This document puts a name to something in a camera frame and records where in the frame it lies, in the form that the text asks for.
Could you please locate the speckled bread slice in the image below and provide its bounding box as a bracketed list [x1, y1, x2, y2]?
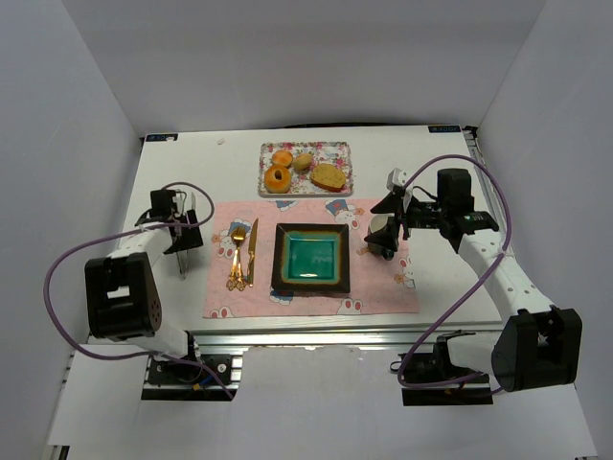
[310, 164, 347, 193]

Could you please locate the small pale muffin bread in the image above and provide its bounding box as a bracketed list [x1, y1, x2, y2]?
[292, 153, 313, 172]

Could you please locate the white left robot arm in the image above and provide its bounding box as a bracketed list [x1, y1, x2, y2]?
[84, 189, 203, 360]

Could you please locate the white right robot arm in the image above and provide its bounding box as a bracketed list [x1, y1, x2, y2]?
[365, 168, 582, 392]

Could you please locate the green white mug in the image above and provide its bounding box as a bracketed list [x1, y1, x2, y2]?
[364, 214, 397, 261]

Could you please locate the pink bunny placemat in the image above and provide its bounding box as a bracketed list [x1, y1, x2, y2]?
[203, 198, 420, 319]

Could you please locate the gold fork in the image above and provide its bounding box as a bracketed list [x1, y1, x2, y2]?
[225, 226, 247, 290]

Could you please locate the gold knife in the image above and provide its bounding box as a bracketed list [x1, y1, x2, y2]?
[246, 218, 259, 287]

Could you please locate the floral rectangular tray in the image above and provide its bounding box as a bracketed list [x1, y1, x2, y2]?
[258, 141, 353, 197]

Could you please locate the black green square plate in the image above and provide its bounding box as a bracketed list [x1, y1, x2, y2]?
[271, 223, 351, 294]

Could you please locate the round orange bun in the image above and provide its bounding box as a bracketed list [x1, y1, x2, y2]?
[271, 149, 294, 168]

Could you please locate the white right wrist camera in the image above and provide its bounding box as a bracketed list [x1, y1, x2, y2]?
[386, 168, 409, 192]

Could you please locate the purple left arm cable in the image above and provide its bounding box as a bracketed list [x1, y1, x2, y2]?
[44, 181, 236, 400]

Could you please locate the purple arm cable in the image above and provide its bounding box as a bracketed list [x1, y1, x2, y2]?
[397, 154, 513, 395]
[44, 181, 236, 400]

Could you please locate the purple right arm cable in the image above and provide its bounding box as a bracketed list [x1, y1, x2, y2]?
[397, 154, 513, 395]

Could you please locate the ring donut bread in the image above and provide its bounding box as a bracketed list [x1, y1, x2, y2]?
[263, 165, 292, 194]

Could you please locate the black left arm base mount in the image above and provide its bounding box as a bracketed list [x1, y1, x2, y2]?
[141, 354, 242, 402]

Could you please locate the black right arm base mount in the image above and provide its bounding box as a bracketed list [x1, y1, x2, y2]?
[401, 331, 493, 407]

